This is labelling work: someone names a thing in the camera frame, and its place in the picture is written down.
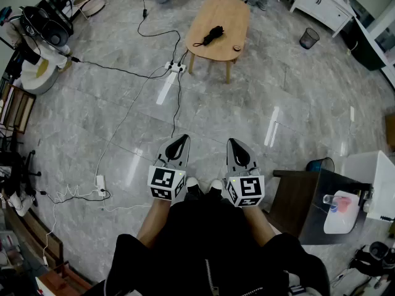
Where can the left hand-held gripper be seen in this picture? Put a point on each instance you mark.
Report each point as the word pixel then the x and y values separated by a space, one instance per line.
pixel 160 179

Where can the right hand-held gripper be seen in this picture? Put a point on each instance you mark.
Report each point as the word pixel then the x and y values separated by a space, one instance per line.
pixel 250 188

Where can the black umbrella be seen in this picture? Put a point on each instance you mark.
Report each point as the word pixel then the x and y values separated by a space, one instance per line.
pixel 213 35

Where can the person's left forearm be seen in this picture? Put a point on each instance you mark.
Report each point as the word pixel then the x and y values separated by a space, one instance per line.
pixel 154 220

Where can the person's right forearm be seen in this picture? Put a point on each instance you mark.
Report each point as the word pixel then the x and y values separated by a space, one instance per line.
pixel 259 227

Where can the person's left shoe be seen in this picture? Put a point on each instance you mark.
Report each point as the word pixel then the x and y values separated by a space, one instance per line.
pixel 192 183

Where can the person's shoe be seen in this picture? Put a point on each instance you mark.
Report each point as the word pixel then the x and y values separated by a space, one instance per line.
pixel 192 183
pixel 216 185

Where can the person's right shoe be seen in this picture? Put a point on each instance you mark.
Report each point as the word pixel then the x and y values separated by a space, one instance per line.
pixel 216 185

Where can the dark brown side table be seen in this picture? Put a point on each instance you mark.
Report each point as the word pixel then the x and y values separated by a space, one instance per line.
pixel 296 205

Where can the blue wastebasket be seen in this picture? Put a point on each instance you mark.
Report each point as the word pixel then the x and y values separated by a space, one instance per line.
pixel 318 164

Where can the white power strip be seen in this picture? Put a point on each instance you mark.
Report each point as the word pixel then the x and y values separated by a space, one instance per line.
pixel 100 185
pixel 175 67

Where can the person's black jacket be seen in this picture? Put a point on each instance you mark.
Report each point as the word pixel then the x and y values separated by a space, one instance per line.
pixel 200 242

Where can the clear plastic cup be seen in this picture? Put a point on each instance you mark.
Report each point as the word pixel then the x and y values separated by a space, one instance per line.
pixel 330 199

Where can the brown tape roll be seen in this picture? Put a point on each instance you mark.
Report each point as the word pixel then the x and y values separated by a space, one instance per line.
pixel 237 47

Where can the white tray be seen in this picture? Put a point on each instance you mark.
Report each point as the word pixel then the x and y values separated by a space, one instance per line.
pixel 339 220

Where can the white box appliance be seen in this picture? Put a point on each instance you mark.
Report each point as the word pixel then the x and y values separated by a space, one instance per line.
pixel 382 180

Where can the oval wooden table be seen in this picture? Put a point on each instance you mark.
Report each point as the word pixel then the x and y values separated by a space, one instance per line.
pixel 222 14

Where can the white round chair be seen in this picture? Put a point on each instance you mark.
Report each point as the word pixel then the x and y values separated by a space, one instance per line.
pixel 40 79

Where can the black office chair base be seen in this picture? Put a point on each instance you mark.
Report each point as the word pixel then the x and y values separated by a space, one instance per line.
pixel 21 171

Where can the low wooden shelf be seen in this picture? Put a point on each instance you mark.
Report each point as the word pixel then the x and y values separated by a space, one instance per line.
pixel 46 245

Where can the wooden frames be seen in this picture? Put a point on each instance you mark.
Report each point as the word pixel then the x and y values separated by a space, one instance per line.
pixel 18 109

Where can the black gear on floor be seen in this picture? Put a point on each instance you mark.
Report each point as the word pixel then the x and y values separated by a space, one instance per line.
pixel 376 251

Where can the white cabinet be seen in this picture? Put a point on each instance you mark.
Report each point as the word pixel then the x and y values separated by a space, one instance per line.
pixel 321 5

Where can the black backpack rig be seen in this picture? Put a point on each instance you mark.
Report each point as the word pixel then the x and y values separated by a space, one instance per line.
pixel 46 26

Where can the black picture frame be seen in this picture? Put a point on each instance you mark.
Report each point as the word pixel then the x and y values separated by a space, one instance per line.
pixel 61 17

